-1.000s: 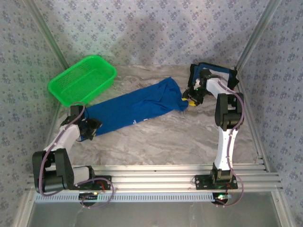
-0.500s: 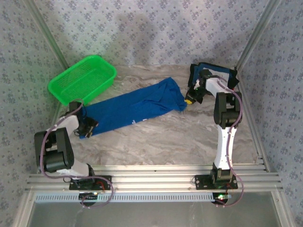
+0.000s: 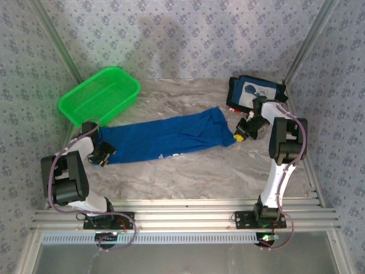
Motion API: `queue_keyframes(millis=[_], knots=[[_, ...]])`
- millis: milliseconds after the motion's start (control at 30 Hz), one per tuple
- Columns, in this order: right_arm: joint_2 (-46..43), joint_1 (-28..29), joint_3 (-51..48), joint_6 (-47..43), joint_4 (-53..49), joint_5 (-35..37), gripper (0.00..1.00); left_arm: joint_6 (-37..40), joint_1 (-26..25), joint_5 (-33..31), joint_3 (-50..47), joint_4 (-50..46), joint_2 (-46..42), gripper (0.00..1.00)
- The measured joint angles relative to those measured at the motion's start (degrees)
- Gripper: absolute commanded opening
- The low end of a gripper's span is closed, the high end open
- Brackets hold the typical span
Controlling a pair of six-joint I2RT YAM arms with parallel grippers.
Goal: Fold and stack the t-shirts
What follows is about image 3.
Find green plastic basket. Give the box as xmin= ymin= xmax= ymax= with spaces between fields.
xmin=58 ymin=66 xmax=141 ymax=128

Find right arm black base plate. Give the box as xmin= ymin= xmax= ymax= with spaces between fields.
xmin=234 ymin=211 xmax=287 ymax=229

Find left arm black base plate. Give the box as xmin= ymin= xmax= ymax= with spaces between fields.
xmin=83 ymin=211 xmax=135 ymax=231

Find grey slotted cable duct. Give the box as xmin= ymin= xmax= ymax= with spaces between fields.
xmin=41 ymin=231 xmax=275 ymax=245

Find aluminium mounting rail beam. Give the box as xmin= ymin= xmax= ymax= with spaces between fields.
xmin=30 ymin=198 xmax=342 ymax=231

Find blue printed t-shirt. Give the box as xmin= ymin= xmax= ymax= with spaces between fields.
xmin=98 ymin=106 xmax=237 ymax=166

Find black t-shirt with cartoon print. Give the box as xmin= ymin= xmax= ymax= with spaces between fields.
xmin=226 ymin=75 xmax=289 ymax=114

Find aluminium frame post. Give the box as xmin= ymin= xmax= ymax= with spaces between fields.
xmin=284 ymin=0 xmax=340 ymax=85
xmin=27 ymin=0 xmax=87 ymax=86

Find circuit board with LED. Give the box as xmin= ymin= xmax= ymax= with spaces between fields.
xmin=95 ymin=232 xmax=120 ymax=243
xmin=255 ymin=233 xmax=279 ymax=247

